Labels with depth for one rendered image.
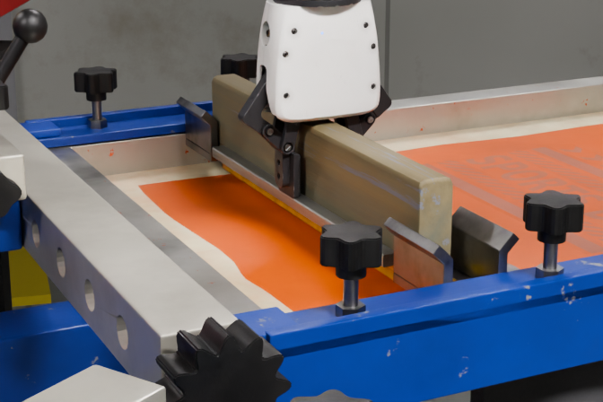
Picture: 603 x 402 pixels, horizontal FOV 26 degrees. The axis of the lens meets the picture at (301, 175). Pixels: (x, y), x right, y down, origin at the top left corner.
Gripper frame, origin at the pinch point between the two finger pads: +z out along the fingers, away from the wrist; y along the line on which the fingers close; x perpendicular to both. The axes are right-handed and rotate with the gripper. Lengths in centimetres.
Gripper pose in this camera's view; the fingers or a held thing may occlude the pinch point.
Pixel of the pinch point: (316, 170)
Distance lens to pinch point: 114.7
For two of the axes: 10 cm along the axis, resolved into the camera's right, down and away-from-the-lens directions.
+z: 0.0, 9.6, 2.9
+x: -4.4, -2.6, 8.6
